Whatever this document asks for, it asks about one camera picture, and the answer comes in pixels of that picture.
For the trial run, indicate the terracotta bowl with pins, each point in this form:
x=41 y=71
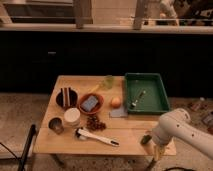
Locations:
x=96 y=109

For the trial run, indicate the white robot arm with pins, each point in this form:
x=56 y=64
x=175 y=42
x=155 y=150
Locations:
x=176 y=123

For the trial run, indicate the bunch of dark grapes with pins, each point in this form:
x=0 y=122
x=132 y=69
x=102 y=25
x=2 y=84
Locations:
x=94 y=123

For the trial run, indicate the yellow wooden utensil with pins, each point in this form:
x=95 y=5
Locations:
x=94 y=89

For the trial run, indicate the blue sponge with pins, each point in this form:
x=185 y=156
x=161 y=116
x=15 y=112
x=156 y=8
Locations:
x=89 y=103

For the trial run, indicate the small utensil in tray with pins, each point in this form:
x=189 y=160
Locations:
x=134 y=103

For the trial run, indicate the grey flat card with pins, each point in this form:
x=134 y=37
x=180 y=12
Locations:
x=118 y=113

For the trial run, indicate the dark bowl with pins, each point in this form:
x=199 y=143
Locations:
x=73 y=98

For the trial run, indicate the translucent green cup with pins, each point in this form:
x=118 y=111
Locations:
x=108 y=81

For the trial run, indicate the white round lidded container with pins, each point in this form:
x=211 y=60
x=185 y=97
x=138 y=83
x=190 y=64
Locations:
x=72 y=116

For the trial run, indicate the striped block in bowl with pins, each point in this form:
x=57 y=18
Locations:
x=66 y=97

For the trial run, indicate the wooden table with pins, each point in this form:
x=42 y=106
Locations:
x=127 y=131

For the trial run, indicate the metal cup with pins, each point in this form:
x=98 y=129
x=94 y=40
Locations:
x=55 y=124

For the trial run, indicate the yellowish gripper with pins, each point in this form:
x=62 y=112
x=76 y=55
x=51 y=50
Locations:
x=159 y=151

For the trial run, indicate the black stand on floor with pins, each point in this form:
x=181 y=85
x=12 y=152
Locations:
x=23 y=158

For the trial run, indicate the orange round fruit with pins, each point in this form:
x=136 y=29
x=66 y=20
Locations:
x=115 y=102

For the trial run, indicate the green plastic tray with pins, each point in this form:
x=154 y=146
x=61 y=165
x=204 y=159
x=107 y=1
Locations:
x=154 y=102

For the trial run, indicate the green pepper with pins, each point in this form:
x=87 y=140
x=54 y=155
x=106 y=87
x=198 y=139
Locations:
x=145 y=139

